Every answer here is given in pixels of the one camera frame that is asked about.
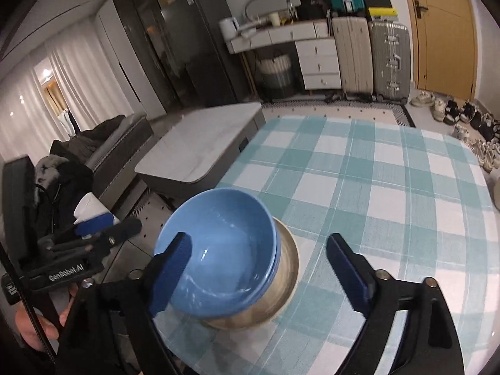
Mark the white hair dryer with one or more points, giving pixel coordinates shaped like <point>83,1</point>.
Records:
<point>226,27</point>

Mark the teal checked tablecloth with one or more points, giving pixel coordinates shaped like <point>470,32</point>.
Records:
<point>390,203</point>

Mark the oval mirror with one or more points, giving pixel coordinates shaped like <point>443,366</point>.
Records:
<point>269,4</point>

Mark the white dresser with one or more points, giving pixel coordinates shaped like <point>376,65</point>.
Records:
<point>316,62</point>

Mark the marble-top coffee table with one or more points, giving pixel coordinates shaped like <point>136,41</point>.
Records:
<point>203,144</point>

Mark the black bag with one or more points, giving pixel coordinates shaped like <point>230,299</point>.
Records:
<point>311,4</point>

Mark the dark glass cabinet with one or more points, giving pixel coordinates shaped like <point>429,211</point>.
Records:
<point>148,47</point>

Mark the grey refrigerator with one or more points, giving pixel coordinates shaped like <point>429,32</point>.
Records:
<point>203,47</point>

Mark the white paper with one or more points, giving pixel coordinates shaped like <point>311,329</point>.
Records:
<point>92,205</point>

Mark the black fur-hooded jacket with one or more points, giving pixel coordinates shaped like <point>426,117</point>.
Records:
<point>66,187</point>

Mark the wooden door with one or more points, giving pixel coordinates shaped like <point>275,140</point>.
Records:
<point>445,39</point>

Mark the silver suitcase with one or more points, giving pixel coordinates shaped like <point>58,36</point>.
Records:
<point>390,62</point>

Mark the row of shoes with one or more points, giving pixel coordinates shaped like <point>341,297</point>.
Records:
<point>465,113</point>

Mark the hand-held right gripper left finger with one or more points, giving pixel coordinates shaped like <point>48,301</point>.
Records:
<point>172,273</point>

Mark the white curtains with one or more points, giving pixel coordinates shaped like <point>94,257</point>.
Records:
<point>86,86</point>

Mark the cream plate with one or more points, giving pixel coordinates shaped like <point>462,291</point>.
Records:
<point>287,269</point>
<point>256,323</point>

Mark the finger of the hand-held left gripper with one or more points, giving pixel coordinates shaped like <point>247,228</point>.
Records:
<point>97,224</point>
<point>121,231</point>

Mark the grey sofa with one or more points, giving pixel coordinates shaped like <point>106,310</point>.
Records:
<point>125,136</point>

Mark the woven laundry basket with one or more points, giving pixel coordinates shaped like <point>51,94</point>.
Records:
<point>275,76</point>

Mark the beige suitcase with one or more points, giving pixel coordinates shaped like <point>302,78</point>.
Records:
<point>351,58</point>

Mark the person's left hand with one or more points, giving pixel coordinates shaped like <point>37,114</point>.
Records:
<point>29,326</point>

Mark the blue bowl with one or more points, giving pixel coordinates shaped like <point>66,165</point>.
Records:
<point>226,250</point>
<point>276,259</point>

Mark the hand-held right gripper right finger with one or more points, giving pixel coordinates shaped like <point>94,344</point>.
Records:
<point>347,269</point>

